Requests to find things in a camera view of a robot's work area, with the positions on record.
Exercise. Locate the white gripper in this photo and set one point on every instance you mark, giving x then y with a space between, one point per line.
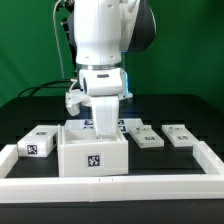
103 88

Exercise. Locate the white door panel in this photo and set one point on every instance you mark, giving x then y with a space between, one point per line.
146 137
178 135

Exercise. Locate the white cabinet body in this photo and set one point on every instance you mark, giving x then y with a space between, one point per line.
82 154

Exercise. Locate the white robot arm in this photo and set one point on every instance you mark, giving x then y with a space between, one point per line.
103 30

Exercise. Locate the white cabinet top block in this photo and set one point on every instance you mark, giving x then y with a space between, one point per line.
39 142

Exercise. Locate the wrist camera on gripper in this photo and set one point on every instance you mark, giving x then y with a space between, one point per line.
74 99

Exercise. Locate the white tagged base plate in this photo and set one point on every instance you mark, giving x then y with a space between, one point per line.
123 124

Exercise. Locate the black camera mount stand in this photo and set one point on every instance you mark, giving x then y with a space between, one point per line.
67 24

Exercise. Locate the white U-shaped workspace frame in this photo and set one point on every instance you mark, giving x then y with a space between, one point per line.
208 185

